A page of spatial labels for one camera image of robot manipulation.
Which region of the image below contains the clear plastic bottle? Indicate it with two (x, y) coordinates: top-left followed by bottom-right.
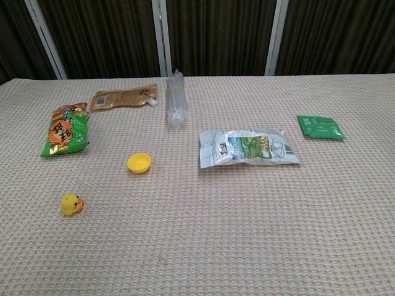
(165, 68), (191, 130)

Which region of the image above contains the white crumpled snack bag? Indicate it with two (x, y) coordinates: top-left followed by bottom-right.
(198, 128), (301, 170)

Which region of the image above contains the green orange snack bag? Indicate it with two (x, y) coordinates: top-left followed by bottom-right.
(40, 102), (91, 159)

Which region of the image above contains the brown spout pouch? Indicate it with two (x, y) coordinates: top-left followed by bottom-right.
(90, 83), (159, 113)

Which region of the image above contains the small green sachet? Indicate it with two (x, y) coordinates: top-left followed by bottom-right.
(296, 115), (345, 141)

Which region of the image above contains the dark pleated curtain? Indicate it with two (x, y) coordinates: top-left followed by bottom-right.
(0, 0), (395, 86)

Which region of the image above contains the yellow toy duck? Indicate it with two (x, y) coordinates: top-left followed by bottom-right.
(60, 193), (85, 218)

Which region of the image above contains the white frame post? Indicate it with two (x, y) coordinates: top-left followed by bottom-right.
(23, 0), (68, 80)
(264, 0), (290, 76)
(151, 0), (173, 77)

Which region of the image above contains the beige woven tablecloth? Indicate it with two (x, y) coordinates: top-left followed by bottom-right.
(0, 73), (395, 296)

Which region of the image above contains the yellow bottle cap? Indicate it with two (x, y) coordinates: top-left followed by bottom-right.
(127, 152), (153, 175)

